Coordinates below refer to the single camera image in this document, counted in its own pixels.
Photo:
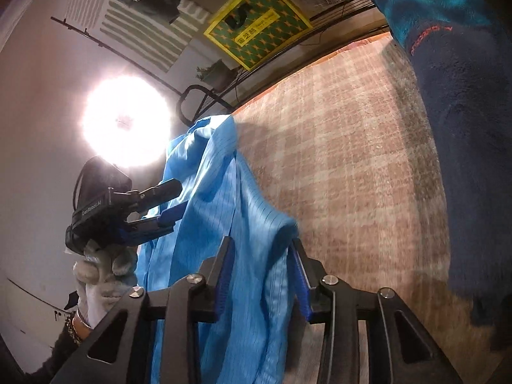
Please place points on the blue jacket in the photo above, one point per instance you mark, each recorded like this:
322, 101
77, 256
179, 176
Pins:
248, 208

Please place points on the black metal clothes rack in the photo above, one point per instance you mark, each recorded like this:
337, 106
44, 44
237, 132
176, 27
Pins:
180, 106

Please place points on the yellow patterned box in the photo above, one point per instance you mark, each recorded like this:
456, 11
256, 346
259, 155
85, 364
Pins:
256, 32

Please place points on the person's left hand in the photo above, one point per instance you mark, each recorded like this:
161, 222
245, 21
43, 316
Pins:
102, 284

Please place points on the green striped wall poster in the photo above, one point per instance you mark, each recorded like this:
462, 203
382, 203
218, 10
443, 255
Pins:
136, 28

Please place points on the small dark plant pot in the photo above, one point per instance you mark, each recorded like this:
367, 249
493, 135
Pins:
216, 76

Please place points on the dark blue fleece garment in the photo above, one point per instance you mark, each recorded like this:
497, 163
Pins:
460, 108

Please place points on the checked bed blanket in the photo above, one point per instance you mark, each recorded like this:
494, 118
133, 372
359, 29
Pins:
340, 148

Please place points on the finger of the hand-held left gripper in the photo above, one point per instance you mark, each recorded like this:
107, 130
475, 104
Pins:
154, 226
160, 191

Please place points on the person's left forearm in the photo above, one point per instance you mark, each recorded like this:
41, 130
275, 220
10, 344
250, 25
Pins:
64, 352

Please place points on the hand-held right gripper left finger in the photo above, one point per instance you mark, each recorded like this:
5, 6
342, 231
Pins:
224, 280

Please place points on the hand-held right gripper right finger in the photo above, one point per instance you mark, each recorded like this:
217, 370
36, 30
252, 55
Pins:
300, 284

